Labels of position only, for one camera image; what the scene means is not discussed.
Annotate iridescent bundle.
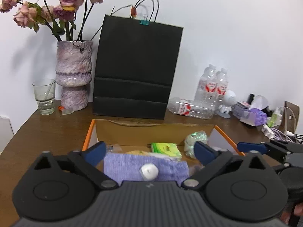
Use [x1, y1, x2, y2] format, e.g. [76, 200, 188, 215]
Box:
[184, 131, 208, 159]

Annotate purple cloth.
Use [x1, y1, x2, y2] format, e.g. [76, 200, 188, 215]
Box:
[104, 153, 189, 184]

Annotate green tissue packet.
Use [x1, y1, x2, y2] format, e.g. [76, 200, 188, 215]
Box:
[151, 142, 182, 159]

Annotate white round tealight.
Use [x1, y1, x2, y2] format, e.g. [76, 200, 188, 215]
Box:
[139, 163, 159, 181]

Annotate red orange cardboard box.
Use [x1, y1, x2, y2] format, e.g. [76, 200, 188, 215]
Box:
[82, 119, 244, 166]

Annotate purple tissue box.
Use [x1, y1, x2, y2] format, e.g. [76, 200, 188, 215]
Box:
[232, 95, 269, 127]

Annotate small green bottle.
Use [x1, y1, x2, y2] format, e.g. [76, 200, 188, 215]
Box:
[267, 108, 282, 128]

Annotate white astronaut figurine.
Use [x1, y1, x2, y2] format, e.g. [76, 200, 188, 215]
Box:
[215, 90, 237, 119]

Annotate lying empty water bottle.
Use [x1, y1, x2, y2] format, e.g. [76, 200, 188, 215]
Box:
[167, 97, 214, 119]

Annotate small orange clear item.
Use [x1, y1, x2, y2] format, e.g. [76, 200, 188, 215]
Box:
[58, 106, 74, 115]

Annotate left standing water bottle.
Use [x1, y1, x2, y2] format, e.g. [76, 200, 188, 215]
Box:
[194, 64, 217, 109]

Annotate standing water bottle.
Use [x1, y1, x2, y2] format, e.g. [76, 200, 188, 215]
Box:
[194, 64, 217, 109]
[215, 68, 229, 109]

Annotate right standing water bottle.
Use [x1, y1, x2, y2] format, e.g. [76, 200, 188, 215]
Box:
[215, 68, 229, 109]

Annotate clear drinking glass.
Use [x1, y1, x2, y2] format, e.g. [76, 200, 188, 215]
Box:
[32, 79, 56, 115]

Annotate purple ceramic vase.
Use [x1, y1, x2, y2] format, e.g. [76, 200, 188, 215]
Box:
[55, 40, 93, 111]

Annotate black paper shopping bag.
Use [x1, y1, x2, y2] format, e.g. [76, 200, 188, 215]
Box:
[92, 15, 183, 119]

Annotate dried pink rose bouquet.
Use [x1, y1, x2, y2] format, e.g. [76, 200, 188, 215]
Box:
[1, 0, 104, 42]

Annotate white charging cables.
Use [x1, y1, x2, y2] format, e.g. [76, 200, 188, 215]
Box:
[261, 106, 301, 143]

